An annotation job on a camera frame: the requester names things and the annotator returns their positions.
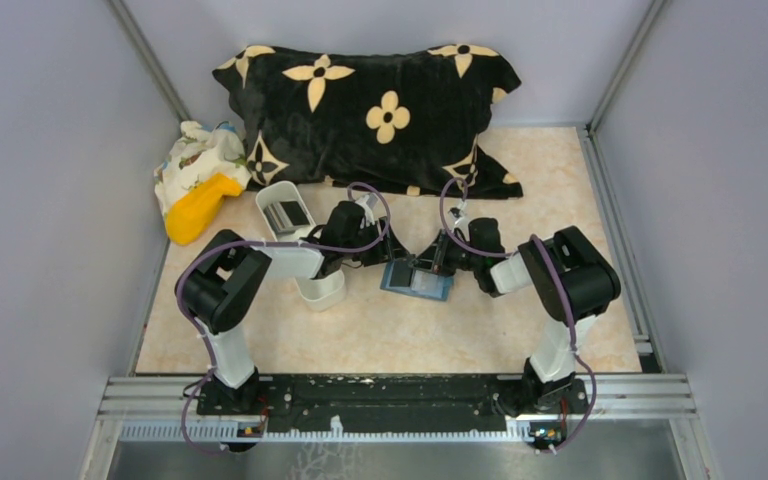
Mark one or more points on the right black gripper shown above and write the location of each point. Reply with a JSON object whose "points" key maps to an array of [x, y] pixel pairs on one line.
{"points": [[448, 252]]}

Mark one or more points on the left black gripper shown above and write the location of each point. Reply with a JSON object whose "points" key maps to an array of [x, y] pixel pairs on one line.
{"points": [[376, 244]]}

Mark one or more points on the blue leather card holder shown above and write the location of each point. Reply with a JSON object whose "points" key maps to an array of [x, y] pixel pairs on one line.
{"points": [[400, 278]]}

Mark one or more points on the white oblong plastic tray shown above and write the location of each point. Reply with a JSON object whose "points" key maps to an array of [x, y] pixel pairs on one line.
{"points": [[319, 294]]}

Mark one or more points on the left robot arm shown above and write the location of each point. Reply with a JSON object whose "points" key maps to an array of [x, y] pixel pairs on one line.
{"points": [[216, 291]]}

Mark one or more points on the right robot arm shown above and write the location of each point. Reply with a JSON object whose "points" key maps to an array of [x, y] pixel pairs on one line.
{"points": [[573, 280]]}

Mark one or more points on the black cards in tray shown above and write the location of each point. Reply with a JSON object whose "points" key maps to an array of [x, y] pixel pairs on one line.
{"points": [[285, 217]]}

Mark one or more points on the black pillow with cream flowers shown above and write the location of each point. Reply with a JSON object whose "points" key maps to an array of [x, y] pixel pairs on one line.
{"points": [[404, 123]]}

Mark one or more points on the yellow plastic object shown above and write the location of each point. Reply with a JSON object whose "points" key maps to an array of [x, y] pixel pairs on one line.
{"points": [[188, 218]]}

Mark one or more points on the floral patterned cloth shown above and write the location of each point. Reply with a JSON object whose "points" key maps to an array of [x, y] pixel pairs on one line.
{"points": [[195, 157]]}

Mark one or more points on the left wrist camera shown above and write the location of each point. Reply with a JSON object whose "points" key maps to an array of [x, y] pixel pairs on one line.
{"points": [[368, 203]]}

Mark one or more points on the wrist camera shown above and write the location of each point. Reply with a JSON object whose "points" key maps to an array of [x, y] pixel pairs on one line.
{"points": [[368, 203], [459, 221]]}

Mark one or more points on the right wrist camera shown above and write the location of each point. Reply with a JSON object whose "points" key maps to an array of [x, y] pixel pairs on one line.
{"points": [[459, 221]]}

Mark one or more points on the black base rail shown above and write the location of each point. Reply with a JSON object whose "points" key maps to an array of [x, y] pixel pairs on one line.
{"points": [[389, 404]]}

